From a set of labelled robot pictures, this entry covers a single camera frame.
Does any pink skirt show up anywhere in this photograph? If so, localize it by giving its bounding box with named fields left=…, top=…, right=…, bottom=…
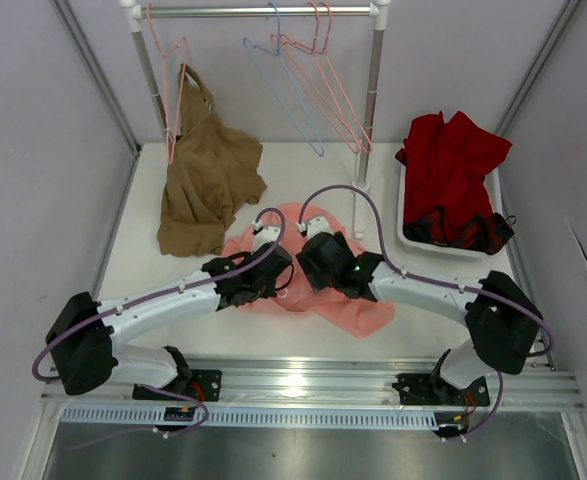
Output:
left=221, top=203, right=395, bottom=338

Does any black mount plate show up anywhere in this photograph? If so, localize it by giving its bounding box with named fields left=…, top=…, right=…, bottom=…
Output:
left=391, top=373, right=490, bottom=407
left=132, top=369, right=222, bottom=402

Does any metal clothes rack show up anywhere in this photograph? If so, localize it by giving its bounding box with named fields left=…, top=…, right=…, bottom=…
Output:
left=118, top=0, right=392, bottom=240

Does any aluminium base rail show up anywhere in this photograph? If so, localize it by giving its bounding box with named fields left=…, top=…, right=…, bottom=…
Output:
left=40, top=354, right=585, bottom=412

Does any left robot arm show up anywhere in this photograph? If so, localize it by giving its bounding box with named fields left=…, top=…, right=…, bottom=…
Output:
left=45, top=242, right=294, bottom=400

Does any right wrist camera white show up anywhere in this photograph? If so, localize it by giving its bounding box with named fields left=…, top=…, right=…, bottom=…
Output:
left=297, top=216, right=334, bottom=241

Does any pink hanger right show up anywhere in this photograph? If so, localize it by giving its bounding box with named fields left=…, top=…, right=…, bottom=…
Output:
left=292, top=1, right=374, bottom=154

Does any white laundry basket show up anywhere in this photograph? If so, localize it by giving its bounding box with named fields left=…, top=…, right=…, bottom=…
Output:
left=396, top=163, right=504, bottom=261

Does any pink hanger far left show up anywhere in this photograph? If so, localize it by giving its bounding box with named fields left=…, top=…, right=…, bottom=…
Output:
left=146, top=3, right=190, bottom=165

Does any right black mount plate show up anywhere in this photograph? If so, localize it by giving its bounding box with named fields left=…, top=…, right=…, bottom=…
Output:
left=391, top=373, right=490, bottom=407

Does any pink hanger middle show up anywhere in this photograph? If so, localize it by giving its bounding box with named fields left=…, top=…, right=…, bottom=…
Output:
left=270, top=32, right=364, bottom=155

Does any left black mount plate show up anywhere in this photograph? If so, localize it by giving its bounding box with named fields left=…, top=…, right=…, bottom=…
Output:
left=132, top=369, right=222, bottom=402

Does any white slotted cable duct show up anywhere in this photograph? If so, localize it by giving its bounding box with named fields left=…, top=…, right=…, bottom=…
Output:
left=61, top=405, right=438, bottom=431

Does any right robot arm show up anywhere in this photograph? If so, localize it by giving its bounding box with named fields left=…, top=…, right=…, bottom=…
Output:
left=297, top=233, right=542, bottom=404

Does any red garment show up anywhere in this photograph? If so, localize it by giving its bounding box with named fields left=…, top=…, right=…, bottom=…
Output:
left=395, top=111, right=514, bottom=255

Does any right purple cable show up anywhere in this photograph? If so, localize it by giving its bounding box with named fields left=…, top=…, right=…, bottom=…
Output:
left=298, top=184, right=557, bottom=444

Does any tan brown garment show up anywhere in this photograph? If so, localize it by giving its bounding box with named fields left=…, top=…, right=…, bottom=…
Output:
left=156, top=66, right=267, bottom=257

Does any pink hanger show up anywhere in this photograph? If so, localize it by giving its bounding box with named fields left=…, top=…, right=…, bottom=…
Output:
left=292, top=1, right=374, bottom=154
left=270, top=32, right=364, bottom=155
left=146, top=3, right=190, bottom=165

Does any blue wire hanger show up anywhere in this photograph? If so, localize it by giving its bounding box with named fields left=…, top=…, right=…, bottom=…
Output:
left=243, top=2, right=325, bottom=157

